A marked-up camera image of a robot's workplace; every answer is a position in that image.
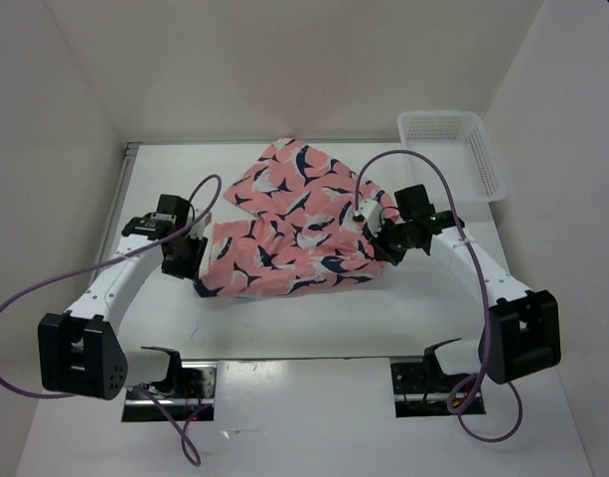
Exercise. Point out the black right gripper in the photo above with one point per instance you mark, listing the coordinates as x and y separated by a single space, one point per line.
376 237

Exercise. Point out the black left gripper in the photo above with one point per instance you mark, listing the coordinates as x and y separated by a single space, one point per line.
191 268

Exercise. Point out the pink shark print shorts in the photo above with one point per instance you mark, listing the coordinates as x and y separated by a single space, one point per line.
302 237

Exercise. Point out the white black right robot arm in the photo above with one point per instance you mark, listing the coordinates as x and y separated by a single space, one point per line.
520 334

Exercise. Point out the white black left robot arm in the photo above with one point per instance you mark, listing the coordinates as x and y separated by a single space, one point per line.
80 353

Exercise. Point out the white plastic basket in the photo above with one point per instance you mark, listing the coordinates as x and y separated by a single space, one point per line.
458 143

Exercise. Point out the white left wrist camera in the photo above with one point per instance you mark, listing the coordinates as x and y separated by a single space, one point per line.
197 231

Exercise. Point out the aluminium table edge rail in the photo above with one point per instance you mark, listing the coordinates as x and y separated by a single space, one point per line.
117 201

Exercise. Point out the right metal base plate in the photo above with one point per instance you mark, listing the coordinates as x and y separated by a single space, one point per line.
418 392

